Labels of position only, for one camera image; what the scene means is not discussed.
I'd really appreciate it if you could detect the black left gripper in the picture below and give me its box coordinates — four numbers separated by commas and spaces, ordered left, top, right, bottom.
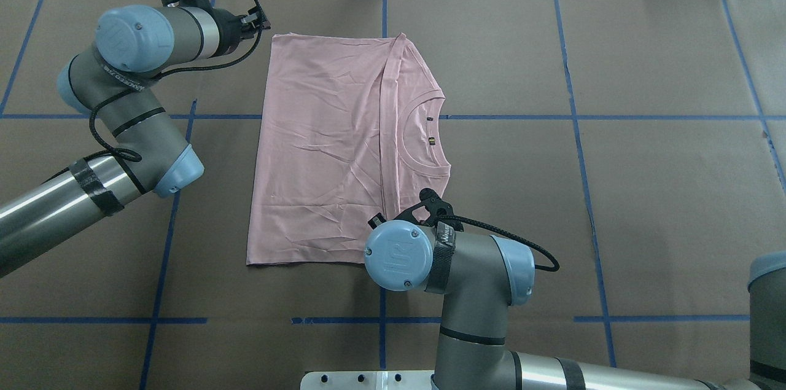
212, 6, 271, 57

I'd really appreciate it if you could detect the pink Snoopy t-shirt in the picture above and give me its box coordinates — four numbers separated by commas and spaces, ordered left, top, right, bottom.
246, 33, 450, 266

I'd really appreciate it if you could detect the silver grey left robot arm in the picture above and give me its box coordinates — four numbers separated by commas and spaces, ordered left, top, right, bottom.
2, 6, 270, 276

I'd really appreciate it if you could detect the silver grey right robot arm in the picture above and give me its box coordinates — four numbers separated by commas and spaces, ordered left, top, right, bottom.
364, 216, 785, 389

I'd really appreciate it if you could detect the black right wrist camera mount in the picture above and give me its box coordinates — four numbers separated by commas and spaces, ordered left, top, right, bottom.
394, 188, 464, 232

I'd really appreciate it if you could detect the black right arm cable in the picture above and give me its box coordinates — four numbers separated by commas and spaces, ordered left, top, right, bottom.
439, 215, 561, 273

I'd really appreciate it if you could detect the white metal camera stand base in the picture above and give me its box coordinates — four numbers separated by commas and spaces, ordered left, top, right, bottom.
300, 370, 434, 389

